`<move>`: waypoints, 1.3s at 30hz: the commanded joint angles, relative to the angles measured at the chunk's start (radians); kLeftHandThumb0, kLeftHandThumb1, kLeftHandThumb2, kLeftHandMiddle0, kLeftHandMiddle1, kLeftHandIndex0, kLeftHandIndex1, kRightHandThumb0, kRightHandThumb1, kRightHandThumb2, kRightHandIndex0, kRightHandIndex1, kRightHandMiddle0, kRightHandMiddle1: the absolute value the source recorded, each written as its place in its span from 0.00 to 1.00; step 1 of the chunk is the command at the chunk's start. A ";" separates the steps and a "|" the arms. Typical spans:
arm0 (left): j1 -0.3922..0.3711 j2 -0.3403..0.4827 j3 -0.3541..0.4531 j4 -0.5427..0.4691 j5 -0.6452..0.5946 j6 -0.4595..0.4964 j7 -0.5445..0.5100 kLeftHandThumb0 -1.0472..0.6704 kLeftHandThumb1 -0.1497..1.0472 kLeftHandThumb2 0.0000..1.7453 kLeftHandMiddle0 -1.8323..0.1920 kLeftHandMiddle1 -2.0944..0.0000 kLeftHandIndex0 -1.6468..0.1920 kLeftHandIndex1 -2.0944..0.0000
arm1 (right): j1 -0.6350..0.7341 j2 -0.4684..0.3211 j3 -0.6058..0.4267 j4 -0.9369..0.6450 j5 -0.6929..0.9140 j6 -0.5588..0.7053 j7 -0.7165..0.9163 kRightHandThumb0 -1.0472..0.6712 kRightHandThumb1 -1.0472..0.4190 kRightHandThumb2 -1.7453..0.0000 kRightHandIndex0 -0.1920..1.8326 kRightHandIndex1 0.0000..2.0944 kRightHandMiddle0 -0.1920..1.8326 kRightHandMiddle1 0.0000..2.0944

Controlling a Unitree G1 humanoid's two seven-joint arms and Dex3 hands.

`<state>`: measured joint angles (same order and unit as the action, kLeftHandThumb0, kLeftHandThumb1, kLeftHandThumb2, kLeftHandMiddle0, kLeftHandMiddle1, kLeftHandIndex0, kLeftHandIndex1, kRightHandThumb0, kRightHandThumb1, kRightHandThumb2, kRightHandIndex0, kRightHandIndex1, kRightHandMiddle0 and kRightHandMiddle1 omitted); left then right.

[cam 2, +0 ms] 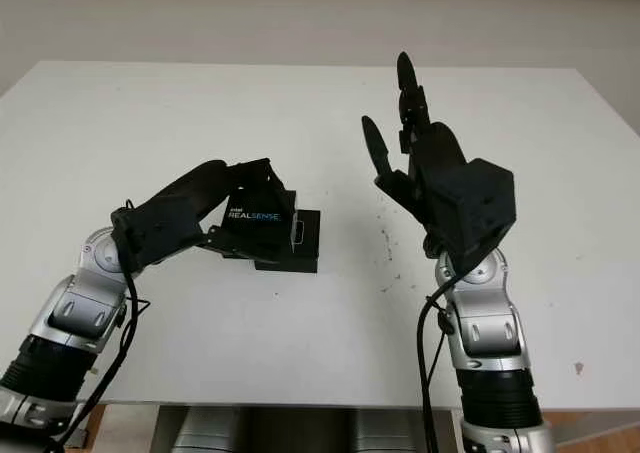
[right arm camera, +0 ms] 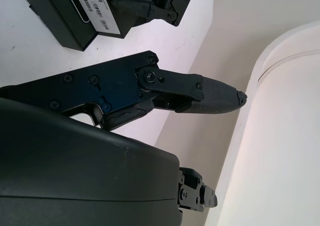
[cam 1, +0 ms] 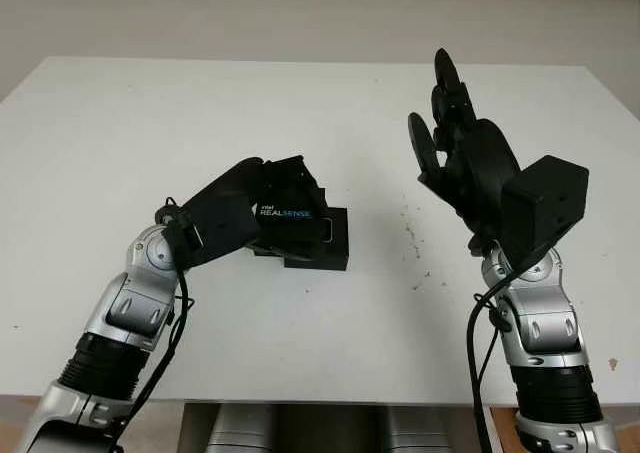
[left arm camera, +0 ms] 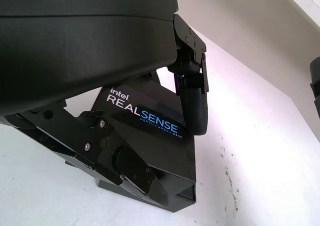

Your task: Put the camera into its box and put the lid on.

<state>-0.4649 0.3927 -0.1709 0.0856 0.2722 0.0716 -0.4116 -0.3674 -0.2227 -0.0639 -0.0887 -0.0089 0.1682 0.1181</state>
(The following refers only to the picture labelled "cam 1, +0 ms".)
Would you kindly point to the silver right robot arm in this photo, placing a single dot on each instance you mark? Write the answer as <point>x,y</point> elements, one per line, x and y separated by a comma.
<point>550,333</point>

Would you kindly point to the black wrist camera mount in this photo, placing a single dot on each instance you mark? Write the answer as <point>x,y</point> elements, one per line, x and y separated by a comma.
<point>550,198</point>
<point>220,235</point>

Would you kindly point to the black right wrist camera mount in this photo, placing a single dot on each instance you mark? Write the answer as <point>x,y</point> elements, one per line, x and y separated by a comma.
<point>550,198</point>

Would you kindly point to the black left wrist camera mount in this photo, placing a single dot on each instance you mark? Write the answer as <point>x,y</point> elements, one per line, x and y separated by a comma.
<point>220,235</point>

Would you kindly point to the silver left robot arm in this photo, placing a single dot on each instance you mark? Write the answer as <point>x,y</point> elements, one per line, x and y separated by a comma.
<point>130,313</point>

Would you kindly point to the black camera box base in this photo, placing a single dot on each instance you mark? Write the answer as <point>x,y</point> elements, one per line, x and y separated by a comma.
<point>337,253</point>

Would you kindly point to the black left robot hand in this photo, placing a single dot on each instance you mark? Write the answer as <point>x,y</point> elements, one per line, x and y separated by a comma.
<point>235,183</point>

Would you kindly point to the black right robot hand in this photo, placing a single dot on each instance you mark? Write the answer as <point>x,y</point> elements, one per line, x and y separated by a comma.
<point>485,173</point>

